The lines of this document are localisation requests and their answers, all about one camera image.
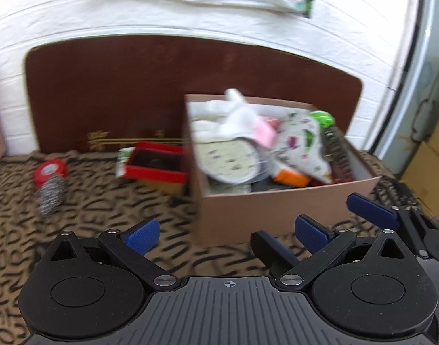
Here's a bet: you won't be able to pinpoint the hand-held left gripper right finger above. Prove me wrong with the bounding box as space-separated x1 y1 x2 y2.
276 214 408 292

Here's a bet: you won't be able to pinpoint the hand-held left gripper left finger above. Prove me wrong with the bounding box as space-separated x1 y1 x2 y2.
47 218 180 292

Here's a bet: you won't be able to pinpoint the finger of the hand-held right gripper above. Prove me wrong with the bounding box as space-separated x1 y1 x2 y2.
250 231 298 280
346 193 439 259

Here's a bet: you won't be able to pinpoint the brown cardboard box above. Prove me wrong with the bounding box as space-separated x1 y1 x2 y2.
183 94 382 247

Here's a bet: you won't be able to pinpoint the white printed cloth pouch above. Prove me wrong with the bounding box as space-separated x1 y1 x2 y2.
269 111 333 185

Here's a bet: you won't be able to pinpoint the white and pink glove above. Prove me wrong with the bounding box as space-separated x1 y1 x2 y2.
188 88 278 149

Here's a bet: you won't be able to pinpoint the small brown box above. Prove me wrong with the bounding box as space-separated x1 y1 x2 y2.
148 179 187 195

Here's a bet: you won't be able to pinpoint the orange small item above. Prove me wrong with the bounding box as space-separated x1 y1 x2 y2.
273 168 311 188

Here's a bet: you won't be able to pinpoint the stacked cardboard cartons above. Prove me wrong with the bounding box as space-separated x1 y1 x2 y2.
399 75 439 218

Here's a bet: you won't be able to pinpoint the red square box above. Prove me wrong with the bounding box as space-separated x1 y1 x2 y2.
123 141 189 185

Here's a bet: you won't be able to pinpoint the green and white packet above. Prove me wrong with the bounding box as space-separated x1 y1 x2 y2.
115 147 137 178

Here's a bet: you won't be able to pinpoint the steel wool scrubber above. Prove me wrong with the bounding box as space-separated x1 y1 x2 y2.
35 175 66 219

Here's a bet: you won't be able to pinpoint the round white printed pad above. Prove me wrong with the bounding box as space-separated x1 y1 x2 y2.
196 138 262 185

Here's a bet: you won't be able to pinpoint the green toy ball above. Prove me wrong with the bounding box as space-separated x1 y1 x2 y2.
309 111 336 129

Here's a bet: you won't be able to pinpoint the red tape roll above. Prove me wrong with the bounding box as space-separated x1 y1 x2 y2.
33 159 68 185

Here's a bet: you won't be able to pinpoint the dark brown board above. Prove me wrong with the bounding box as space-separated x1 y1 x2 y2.
24 35 364 156

